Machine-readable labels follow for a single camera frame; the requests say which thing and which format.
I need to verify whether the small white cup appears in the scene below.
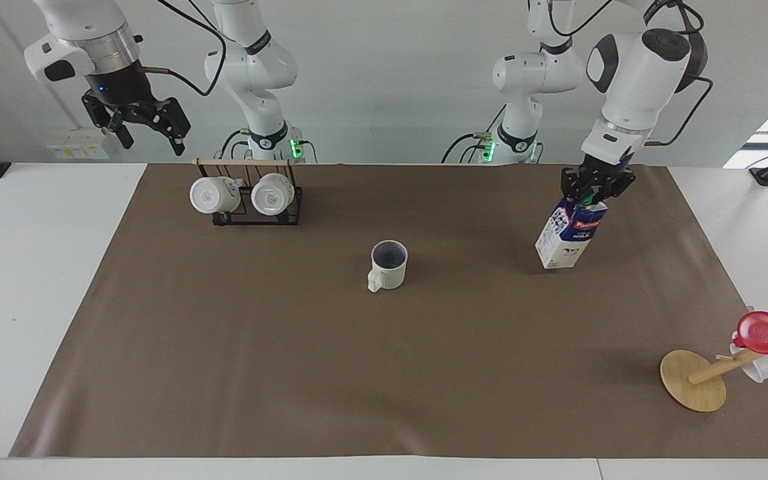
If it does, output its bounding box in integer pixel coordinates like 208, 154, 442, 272
729, 342, 768, 383

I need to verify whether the white mug with purple inside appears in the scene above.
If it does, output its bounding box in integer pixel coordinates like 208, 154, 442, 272
367, 240, 409, 293

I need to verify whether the black cable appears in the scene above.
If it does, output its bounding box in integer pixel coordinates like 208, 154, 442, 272
547, 0, 619, 39
440, 131, 493, 165
643, 75, 715, 147
220, 128, 253, 163
140, 0, 228, 98

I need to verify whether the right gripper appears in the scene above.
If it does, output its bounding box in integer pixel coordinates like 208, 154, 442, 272
81, 61, 192, 157

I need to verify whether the wooden mug tree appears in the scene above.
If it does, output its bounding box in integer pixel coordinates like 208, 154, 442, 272
660, 306, 768, 413

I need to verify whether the white and blue milk carton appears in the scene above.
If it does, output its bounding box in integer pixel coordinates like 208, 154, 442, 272
535, 191, 609, 271

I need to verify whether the black wire cup rack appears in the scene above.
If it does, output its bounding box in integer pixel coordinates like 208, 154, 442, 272
194, 157, 305, 227

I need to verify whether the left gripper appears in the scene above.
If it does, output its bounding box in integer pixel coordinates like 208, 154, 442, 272
560, 151, 637, 203

